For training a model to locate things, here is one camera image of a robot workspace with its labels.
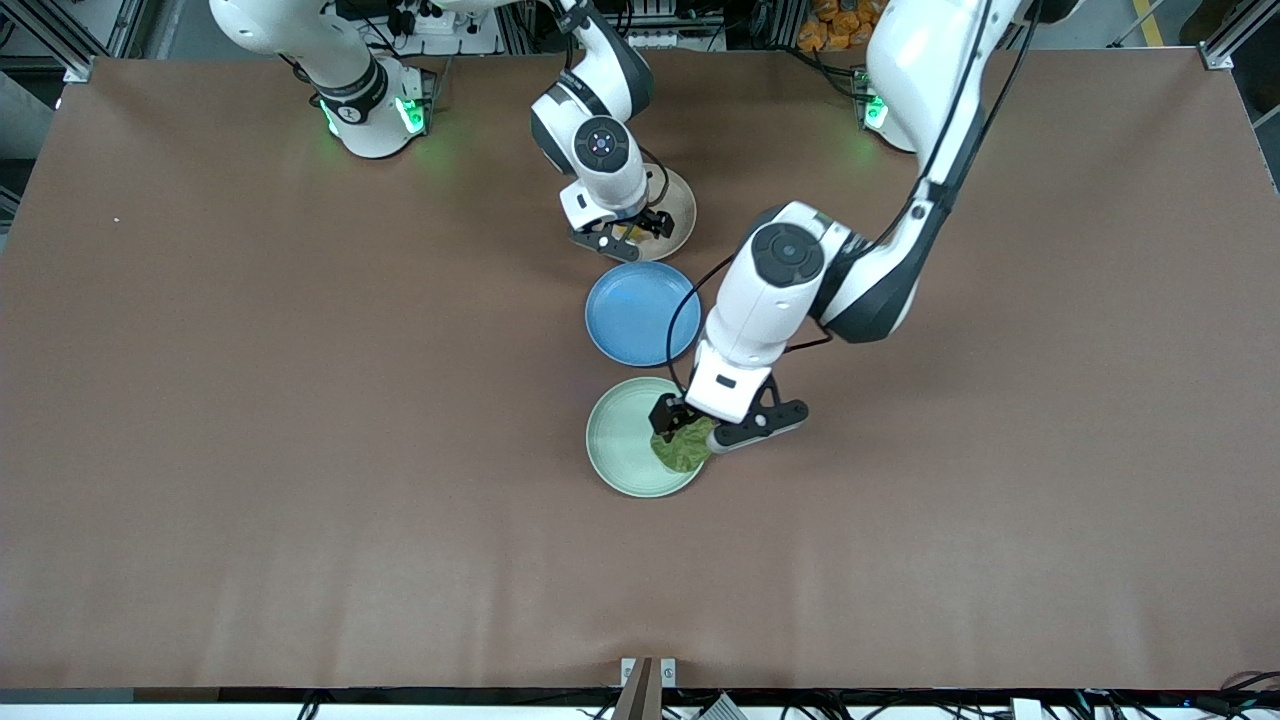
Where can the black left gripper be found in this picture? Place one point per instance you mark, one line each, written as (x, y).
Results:
(668, 413)

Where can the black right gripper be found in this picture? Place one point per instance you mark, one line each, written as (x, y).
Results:
(655, 220)

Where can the green lettuce leaf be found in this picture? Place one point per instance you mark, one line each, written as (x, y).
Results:
(685, 452)

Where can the yellow lemon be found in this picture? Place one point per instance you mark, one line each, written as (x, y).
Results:
(632, 234)

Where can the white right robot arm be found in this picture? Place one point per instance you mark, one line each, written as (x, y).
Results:
(620, 190)

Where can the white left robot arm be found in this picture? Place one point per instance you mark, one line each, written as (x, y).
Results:
(930, 60)

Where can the beige round plate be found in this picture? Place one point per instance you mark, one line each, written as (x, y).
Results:
(680, 215)

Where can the pale green round plate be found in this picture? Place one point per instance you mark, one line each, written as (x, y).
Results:
(622, 440)

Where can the blue round plate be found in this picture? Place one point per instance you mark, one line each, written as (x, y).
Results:
(635, 313)

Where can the pile of orange fruits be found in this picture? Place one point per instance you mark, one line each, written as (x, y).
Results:
(835, 25)

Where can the grey ribbed box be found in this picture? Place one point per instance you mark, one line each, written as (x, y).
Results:
(718, 709)

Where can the white power strip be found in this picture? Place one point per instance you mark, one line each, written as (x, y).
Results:
(435, 18)

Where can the small white box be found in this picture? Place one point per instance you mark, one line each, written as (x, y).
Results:
(1028, 710)

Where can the metal table edge bracket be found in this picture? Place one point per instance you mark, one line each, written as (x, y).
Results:
(648, 685)

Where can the aluminium frame profile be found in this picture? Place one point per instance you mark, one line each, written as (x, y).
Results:
(75, 45)
(1228, 45)

